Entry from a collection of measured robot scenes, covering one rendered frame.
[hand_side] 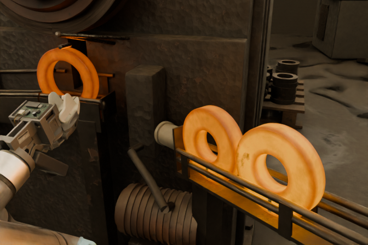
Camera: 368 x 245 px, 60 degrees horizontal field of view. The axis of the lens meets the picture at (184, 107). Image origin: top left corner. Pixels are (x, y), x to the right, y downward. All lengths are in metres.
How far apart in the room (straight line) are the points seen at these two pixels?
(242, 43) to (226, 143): 0.31
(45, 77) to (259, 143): 0.65
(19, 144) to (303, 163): 0.47
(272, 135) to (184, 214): 0.33
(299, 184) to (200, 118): 0.23
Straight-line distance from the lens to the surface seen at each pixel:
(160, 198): 0.74
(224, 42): 0.82
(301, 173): 0.51
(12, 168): 0.61
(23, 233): 0.47
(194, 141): 0.67
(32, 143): 0.66
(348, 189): 1.92
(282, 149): 0.51
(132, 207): 0.80
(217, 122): 0.59
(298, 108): 2.47
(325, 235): 0.51
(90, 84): 0.90
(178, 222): 0.77
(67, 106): 0.72
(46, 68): 0.97
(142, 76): 0.79
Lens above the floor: 1.01
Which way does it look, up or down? 22 degrees down
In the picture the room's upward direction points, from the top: straight up
